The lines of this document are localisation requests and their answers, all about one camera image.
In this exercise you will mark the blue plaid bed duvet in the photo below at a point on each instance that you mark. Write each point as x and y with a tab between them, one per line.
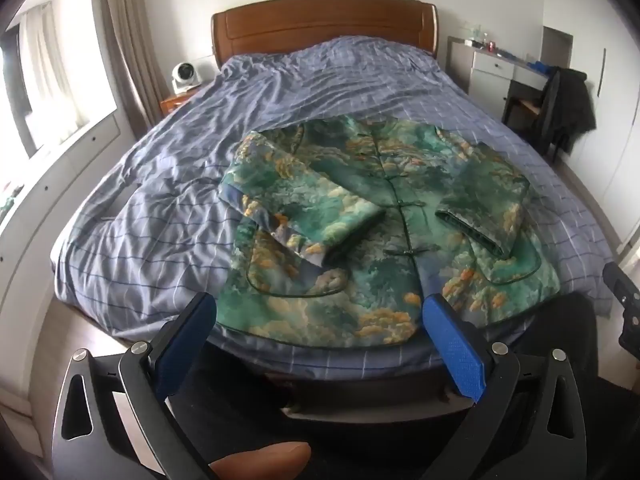
155	232

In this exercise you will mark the black coat on chair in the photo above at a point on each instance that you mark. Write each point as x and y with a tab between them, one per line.
566	111

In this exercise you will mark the white vanity desk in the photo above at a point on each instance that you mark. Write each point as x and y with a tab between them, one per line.
490	80

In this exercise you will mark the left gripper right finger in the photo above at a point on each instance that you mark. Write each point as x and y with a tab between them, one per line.
526	420

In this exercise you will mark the beige window curtain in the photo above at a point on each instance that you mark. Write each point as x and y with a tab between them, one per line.
142	85

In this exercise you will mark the white round desk fan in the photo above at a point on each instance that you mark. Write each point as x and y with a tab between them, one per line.
184	77

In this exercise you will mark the white window bench cabinet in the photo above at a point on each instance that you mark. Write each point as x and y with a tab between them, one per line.
60	177

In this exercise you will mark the person's left hand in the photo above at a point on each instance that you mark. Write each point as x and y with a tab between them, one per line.
281	461

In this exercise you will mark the blue item on desk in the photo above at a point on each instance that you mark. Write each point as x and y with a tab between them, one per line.
540	67

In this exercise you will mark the green floral padded jacket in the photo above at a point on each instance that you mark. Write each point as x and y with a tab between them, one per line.
348	225

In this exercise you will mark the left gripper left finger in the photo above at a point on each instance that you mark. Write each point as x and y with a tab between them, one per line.
90	440

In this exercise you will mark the wooden bedside table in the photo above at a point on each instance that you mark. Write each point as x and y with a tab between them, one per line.
167	106

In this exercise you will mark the brown wooden headboard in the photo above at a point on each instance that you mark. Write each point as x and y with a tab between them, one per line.
284	26

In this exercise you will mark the dark wooden chair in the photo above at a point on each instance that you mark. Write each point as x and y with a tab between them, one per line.
530	110

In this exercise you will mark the white wardrobe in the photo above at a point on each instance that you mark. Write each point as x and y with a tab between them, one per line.
604	50

